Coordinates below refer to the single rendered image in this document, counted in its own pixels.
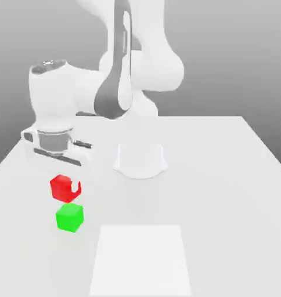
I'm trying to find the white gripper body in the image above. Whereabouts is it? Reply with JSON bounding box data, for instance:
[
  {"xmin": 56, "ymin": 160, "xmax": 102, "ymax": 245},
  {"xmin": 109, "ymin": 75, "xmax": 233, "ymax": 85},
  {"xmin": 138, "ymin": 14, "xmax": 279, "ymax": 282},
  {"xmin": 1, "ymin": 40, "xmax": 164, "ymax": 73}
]
[{"xmin": 24, "ymin": 140, "xmax": 95, "ymax": 181}]

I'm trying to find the small red cube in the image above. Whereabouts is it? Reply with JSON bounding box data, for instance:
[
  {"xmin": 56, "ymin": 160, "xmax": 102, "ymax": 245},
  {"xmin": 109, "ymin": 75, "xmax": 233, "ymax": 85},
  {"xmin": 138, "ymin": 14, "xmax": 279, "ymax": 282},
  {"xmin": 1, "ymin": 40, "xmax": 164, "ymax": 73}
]
[{"xmin": 49, "ymin": 174, "xmax": 82, "ymax": 204}]

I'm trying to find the small green cube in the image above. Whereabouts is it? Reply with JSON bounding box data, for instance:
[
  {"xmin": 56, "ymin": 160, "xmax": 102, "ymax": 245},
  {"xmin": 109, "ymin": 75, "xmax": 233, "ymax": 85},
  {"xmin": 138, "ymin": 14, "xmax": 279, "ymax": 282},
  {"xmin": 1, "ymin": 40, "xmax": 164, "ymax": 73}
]
[{"xmin": 55, "ymin": 203, "xmax": 85, "ymax": 233}]

